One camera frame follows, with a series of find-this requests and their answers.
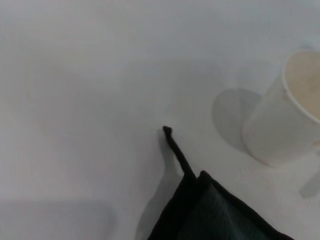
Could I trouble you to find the dark blue rag with loop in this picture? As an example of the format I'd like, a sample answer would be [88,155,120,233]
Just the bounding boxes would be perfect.
[147,125,296,240]

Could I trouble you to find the white paper cup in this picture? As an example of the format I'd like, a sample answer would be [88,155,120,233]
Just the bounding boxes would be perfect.
[241,49,320,169]

